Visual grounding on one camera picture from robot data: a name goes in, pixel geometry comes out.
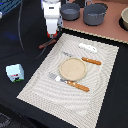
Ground white toy fish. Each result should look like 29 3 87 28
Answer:
79 43 97 53

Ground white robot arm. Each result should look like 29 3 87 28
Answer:
41 0 63 36

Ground wooden handled knife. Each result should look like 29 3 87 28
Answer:
62 52 102 65

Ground beige bowl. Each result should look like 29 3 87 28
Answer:
121 7 128 30

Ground blue basket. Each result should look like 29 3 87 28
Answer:
0 0 22 15

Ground round wooden plate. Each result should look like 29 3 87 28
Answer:
59 57 87 81

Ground red toy tomato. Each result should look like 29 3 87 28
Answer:
47 32 57 38

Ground small toy milk carton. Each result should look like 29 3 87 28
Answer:
6 64 24 82

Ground wooden handled fork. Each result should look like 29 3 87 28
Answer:
49 73 89 92

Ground beige woven placemat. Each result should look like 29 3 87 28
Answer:
17 33 118 128

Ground small grey pot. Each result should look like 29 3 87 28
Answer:
61 3 80 21

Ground large grey pot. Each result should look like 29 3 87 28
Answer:
83 0 108 26

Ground brown toy sausage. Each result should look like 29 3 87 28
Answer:
39 39 56 49

